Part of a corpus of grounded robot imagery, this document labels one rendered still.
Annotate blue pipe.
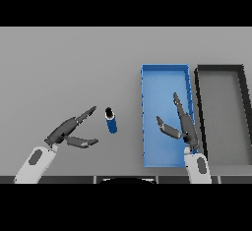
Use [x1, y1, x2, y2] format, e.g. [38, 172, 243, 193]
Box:
[104, 106, 118, 135]

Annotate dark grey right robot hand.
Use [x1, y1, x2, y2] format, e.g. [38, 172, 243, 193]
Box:
[155, 91, 200, 151]

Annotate dark grey bin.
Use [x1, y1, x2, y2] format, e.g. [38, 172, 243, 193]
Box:
[194, 64, 252, 167]

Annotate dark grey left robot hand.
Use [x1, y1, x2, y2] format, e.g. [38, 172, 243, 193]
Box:
[43, 105, 99, 149]

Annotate blue bin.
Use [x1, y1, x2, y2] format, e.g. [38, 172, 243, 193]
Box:
[140, 63, 199, 169]

